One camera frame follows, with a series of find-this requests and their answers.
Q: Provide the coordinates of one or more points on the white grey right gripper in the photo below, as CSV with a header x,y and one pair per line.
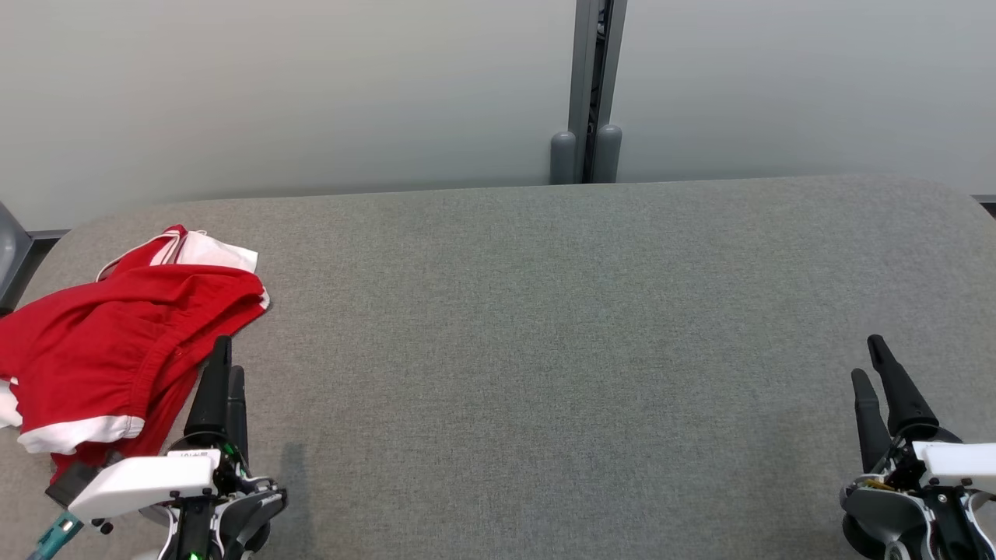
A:
x,y
887,517

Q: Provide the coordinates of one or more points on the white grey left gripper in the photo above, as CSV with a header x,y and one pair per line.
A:
x,y
156,478

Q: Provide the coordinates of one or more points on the red shorts with white stripe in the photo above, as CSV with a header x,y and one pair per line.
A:
x,y
93,350

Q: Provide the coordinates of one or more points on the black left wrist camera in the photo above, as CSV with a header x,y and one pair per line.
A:
x,y
68,484

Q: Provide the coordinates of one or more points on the grey side frame post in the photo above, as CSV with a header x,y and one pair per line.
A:
x,y
12,257

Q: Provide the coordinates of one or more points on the grey partition post with feet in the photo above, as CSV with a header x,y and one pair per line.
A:
x,y
582,78

